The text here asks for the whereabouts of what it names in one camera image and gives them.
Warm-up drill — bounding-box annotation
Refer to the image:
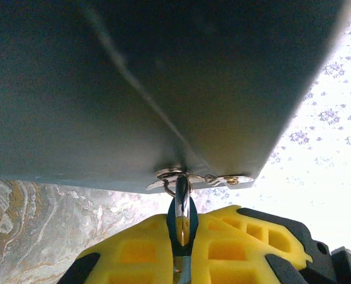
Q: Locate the silver hasp latch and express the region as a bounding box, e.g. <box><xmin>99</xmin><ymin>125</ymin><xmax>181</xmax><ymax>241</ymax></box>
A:
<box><xmin>145</xmin><ymin>166</ymin><xmax>255</xmax><ymax>198</ymax></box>

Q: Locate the starry night painted box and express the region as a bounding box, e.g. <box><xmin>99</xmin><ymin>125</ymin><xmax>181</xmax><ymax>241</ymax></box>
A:
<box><xmin>0</xmin><ymin>0</ymin><xmax>347</xmax><ymax>195</ymax></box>

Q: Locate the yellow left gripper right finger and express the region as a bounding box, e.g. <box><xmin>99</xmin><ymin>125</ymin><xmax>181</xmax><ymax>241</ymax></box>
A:
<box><xmin>190</xmin><ymin>217</ymin><xmax>308</xmax><ymax>284</ymax></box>

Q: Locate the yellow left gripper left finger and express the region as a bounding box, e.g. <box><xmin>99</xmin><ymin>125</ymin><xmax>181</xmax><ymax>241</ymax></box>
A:
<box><xmin>56</xmin><ymin>214</ymin><xmax>177</xmax><ymax>284</ymax></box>

